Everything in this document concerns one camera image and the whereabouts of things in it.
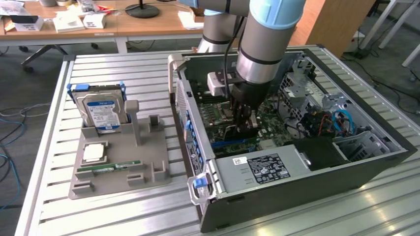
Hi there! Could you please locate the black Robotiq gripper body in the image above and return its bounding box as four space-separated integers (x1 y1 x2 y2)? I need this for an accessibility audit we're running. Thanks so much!
229 82 272 128

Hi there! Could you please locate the low-profile graphics card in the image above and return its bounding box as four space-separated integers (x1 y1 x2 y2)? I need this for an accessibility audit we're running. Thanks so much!
202 120 258 143

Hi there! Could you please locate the CPU socket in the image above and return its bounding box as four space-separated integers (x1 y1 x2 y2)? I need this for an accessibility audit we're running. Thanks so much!
216 102 237 121

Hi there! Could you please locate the empty black RAM slot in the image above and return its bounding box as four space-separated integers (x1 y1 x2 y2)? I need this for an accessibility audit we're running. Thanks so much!
198 97 232 104

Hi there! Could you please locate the green motherboard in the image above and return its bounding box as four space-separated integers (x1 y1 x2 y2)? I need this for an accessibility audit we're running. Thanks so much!
194 83 296 159

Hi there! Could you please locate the long PCIe expansion slot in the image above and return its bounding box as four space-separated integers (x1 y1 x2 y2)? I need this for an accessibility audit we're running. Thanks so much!
209 139 249 148

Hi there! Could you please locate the silver metal drive cage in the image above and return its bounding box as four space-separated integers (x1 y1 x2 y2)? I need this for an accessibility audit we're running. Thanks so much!
278 71 332 135

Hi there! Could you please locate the black power connector bundle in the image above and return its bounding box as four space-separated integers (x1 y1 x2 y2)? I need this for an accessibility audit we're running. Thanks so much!
300 112 324 138

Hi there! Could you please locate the grey power supply unit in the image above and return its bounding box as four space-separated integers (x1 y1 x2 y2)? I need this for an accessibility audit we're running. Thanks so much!
205 144 310 195

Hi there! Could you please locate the white booklet stack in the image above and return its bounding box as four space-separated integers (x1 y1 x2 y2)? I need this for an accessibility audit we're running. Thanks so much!
177 11 205 30

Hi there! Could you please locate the black open PC case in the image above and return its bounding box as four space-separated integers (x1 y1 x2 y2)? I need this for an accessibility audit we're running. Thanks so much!
168 48 418 234

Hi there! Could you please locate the grey plastic parts rack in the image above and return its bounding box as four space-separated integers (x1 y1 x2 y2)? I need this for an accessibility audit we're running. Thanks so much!
68 99 173 200

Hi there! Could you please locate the black power strip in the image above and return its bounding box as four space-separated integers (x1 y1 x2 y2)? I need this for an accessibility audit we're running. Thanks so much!
340 48 373 60

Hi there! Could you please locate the silver disk bay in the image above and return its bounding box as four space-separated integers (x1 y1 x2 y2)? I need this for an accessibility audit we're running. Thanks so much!
333 130 402 164

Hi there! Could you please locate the white electrical box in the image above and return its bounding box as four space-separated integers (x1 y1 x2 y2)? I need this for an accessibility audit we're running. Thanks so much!
349 30 366 54

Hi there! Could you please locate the hard disk with blue carrier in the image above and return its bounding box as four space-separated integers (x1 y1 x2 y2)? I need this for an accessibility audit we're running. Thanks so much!
66 82 130 135

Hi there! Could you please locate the wooden cabinet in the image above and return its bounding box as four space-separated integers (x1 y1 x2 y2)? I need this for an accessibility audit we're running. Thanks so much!
288 0 377 54

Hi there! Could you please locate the wooden office desk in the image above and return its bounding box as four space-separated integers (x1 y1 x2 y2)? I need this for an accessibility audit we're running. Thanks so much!
116 0 297 55
0 0 118 47

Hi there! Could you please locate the green RAM stick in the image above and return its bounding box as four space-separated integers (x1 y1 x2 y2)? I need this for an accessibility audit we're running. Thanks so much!
77 160 141 173

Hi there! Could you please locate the silver CPU chip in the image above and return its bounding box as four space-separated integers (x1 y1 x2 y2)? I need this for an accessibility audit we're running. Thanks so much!
81 144 108 163

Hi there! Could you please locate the black lamp base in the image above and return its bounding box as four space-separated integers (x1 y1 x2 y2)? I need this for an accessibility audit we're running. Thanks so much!
124 0 161 19

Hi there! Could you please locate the white carton with label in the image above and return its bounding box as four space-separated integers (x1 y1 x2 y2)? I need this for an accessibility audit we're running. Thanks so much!
81 13 108 30

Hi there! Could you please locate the white open packaging tray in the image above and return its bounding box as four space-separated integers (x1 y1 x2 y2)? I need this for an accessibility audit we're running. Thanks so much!
52 11 86 34

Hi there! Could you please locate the white labelled box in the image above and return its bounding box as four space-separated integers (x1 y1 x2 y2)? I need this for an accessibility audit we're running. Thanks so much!
12 21 45 32

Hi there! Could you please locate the black device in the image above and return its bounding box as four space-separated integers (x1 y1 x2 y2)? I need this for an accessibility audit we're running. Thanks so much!
8 15 40 24

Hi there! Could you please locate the pile of papers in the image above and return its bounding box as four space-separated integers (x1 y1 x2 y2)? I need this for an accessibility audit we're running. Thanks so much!
0 0 26 16

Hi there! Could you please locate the black camera cable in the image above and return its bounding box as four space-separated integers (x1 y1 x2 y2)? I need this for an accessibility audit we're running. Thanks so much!
224 14 248 99

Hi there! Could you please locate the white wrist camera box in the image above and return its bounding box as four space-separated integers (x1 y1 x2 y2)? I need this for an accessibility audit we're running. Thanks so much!
206 71 236 96

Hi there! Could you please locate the red orange power wire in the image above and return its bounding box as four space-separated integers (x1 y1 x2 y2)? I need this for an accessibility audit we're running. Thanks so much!
320 113 333 136

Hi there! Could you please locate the grey case handle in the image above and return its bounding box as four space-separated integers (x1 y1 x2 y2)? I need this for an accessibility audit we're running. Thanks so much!
185 172 217 206
168 54 185 95

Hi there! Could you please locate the blue SATA wire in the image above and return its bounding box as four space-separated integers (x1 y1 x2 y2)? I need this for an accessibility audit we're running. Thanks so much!
330 109 357 136

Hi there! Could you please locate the white metal desk frame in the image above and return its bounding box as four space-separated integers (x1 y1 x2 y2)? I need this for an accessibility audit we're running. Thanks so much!
358 0 420 67

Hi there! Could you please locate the grey floor cable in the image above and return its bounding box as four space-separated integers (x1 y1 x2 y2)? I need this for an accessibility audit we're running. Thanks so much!
0 102 50 118

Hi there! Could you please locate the blue floor cable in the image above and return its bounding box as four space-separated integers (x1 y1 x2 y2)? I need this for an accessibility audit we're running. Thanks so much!
0 117 26 211

